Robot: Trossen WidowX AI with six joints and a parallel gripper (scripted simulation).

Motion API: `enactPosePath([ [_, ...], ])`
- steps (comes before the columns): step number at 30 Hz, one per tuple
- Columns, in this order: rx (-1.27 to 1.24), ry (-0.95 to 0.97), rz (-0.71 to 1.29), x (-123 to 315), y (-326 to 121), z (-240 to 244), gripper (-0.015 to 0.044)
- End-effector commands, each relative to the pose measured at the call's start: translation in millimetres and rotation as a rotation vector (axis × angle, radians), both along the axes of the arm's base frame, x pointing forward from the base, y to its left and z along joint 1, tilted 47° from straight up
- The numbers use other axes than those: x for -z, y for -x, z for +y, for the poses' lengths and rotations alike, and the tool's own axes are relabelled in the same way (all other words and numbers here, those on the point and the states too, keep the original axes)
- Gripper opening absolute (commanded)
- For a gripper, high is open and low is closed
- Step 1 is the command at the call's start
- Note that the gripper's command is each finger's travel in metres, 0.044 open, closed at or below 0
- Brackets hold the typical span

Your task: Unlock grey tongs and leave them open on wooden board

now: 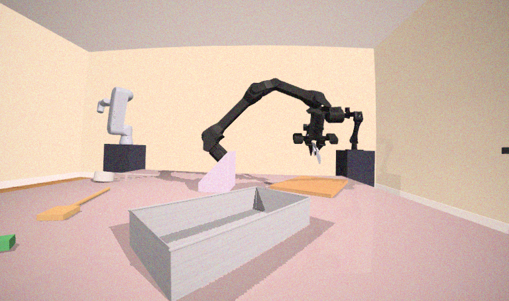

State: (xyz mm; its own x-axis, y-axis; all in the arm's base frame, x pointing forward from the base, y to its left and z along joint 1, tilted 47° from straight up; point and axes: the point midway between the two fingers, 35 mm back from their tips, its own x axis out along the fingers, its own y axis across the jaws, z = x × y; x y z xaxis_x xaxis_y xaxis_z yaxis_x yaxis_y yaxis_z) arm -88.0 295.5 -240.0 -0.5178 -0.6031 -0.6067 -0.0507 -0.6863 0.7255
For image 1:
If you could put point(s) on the light wooden board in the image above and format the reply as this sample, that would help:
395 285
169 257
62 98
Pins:
311 185

